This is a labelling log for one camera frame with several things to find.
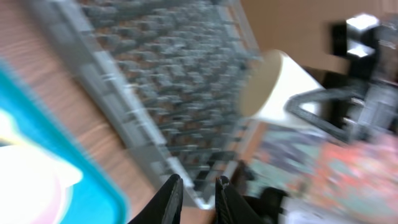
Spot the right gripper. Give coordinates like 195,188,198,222
285,80,397,143

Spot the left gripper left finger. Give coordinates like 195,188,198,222
128,174,183,224

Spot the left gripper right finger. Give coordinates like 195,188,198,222
215,175,271,224

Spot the white cup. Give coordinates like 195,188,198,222
238,50,323,129

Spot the large white bowl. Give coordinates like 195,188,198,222
1,145,83,223

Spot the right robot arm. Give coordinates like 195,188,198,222
285,14,397,143

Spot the grey dishwasher rack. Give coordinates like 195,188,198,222
25,0,259,210

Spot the teal serving tray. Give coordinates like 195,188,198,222
1,63,129,223

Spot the yellow plastic spoon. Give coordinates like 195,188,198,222
0,108,22,147

